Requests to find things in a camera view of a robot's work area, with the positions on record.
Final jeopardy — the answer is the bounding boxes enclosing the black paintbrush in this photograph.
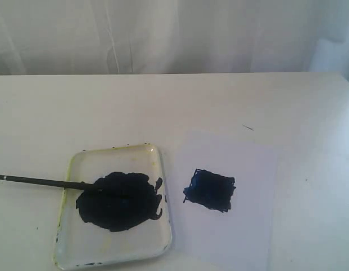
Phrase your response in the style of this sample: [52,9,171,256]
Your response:
[0,174,135,198]

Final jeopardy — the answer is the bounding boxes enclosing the white paint tray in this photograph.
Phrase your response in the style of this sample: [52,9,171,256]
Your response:
[52,143,172,270]

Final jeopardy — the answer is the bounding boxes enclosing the white paper with square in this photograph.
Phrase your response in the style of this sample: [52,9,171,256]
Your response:
[166,138,277,270]

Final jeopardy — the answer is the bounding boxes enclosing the white backdrop curtain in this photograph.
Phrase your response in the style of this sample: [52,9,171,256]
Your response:
[0,1,349,81]

